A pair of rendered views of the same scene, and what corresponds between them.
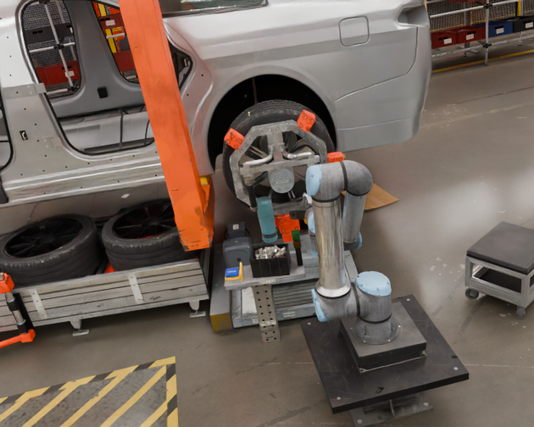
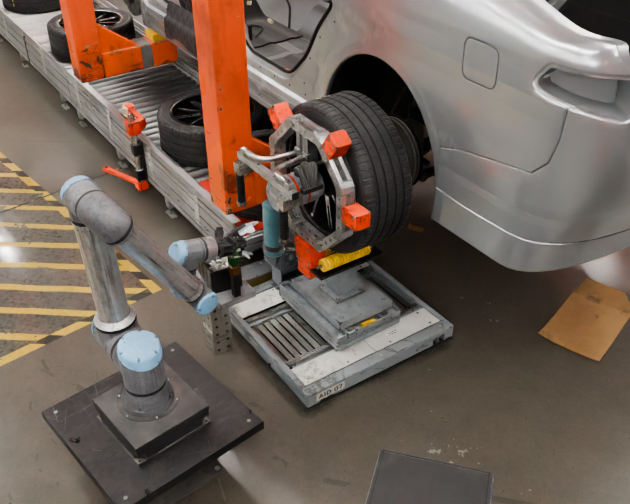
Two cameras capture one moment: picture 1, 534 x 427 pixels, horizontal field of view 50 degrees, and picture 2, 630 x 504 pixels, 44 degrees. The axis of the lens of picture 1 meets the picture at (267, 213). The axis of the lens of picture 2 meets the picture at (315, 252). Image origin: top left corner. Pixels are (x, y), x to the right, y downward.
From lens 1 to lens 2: 2.77 m
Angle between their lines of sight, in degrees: 47
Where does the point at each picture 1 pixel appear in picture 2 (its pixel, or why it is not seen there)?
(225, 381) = not seen: hidden behind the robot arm
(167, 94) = (206, 24)
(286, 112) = (332, 119)
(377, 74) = (494, 145)
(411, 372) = (109, 459)
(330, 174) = (70, 195)
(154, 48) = not seen: outside the picture
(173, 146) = (208, 85)
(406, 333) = (146, 427)
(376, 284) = (129, 350)
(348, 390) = (69, 415)
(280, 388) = not seen: hidden behind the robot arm
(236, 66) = (358, 31)
